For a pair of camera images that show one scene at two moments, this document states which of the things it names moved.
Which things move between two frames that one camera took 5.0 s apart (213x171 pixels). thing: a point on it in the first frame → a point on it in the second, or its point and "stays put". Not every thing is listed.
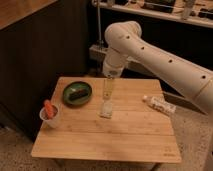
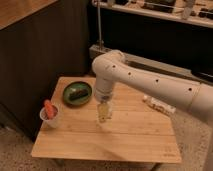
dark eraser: x=78 y=94 stays put
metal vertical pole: x=100 y=43 stays put
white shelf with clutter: x=197 y=12 stays put
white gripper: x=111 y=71 → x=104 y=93
